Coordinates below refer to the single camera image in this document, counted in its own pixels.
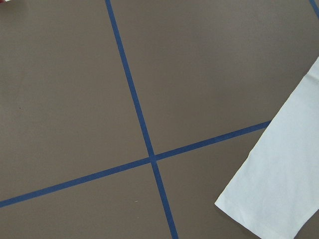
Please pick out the white long-sleeve printed shirt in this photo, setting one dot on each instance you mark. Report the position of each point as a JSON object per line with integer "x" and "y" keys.
{"x": 276, "y": 190}

